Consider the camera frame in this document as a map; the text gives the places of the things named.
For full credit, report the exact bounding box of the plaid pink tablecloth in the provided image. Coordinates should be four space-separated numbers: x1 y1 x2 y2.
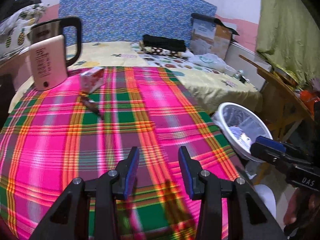
1 67 238 239

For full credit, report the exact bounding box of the black bag on bundle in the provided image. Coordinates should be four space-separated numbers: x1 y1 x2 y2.
8 0 42 14

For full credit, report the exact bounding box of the fruit print pillow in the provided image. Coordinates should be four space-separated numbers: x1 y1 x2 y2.
130 43 221 74

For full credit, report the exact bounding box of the white foam fruit net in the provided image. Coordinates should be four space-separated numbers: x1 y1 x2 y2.
229 126 244 139

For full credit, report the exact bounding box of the printed paper bag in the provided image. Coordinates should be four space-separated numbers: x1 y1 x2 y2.
238 133 252 152

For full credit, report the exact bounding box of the cardboard box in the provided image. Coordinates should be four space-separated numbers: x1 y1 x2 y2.
189 12 239 60

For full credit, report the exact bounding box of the pineapple print covered bundle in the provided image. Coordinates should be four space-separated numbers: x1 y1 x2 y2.
1 3 48 63

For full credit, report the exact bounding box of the blue patterned headboard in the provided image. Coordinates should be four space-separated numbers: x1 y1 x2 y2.
59 0 217 43

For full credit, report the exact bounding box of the white trash bin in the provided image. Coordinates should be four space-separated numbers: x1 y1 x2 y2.
216 101 273 163

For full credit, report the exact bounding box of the person right hand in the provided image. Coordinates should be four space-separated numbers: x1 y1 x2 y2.
283 188 319 226

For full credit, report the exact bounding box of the white plastic bag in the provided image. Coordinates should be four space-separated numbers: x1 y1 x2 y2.
188 53 227 73

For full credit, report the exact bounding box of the brown coffee sachet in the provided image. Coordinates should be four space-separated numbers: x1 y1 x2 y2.
80 95 104 120

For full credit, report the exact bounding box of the green curtain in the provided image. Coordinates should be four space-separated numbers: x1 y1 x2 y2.
256 0 319 85

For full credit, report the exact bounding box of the pink strawberry milk carton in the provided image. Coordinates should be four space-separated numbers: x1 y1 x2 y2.
80 67 104 94

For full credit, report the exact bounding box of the yellow pineapple bed sheet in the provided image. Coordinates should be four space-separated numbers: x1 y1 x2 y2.
8 41 263 114

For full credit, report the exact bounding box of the white electric kettle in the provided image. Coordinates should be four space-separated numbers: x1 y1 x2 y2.
28 16 82 91

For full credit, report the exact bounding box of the brown polka dot cloth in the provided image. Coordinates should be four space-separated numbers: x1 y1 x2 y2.
139 41 188 57

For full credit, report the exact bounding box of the wooden table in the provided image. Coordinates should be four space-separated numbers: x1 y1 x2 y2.
239 55 314 142

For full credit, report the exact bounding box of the black folded cloth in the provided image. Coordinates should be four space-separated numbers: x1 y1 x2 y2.
143 34 187 52

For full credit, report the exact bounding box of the clear trash bag liner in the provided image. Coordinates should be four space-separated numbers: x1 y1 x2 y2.
222 106 270 156

